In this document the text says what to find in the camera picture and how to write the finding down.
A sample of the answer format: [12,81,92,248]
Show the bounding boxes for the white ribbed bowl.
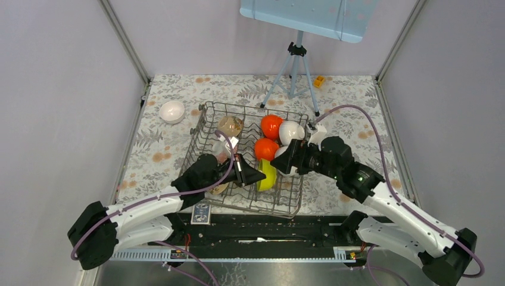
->
[275,146,296,177]
[279,120,305,146]

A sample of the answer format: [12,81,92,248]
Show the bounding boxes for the grey wire dish rack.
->
[179,101,308,218]

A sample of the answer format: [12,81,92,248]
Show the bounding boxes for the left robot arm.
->
[67,154,266,270]

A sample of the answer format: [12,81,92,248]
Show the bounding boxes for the far beige patterned bowl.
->
[217,116,244,137]

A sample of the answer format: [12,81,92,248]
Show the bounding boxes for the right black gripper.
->
[269,138,340,180]

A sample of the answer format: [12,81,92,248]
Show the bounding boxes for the floral tablecloth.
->
[116,74,408,215]

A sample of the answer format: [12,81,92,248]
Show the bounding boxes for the blue playing card box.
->
[190,203,211,225]

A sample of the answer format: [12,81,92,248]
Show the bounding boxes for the near orange bowl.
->
[254,138,280,161]

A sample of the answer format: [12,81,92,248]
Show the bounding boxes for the middle white ribbed bowl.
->
[275,146,296,177]

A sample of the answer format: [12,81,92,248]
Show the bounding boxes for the orange bowl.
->
[254,138,280,161]
[261,114,284,141]

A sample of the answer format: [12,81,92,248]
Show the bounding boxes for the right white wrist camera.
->
[308,123,327,146]

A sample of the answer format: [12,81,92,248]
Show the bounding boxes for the near beige patterned bowl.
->
[208,183,229,195]

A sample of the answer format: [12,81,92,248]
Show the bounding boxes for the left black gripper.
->
[201,153,266,190]

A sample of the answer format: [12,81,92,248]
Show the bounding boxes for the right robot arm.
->
[271,136,476,285]

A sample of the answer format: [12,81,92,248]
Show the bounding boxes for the purple cable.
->
[70,130,236,262]
[311,104,486,279]

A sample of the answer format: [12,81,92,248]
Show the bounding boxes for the beige patterned bowl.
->
[217,116,244,137]
[208,183,229,195]

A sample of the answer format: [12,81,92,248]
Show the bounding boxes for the light blue tripod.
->
[260,30,320,117]

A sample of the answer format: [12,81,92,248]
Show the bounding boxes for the yellow-green bowl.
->
[257,158,277,192]

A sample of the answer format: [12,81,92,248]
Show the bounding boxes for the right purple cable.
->
[311,104,486,279]

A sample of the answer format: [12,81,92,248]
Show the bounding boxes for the light blue board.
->
[239,0,378,43]

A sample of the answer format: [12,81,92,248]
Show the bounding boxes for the orange toy block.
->
[313,76,326,88]

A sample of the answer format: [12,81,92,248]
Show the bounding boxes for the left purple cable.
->
[70,130,236,262]

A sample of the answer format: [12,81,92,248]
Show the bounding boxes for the pink patterned bowl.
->
[212,141,231,164]

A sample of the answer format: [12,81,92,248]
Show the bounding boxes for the far white ribbed bowl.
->
[279,120,305,146]

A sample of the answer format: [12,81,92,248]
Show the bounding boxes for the far orange bowl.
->
[261,114,284,141]

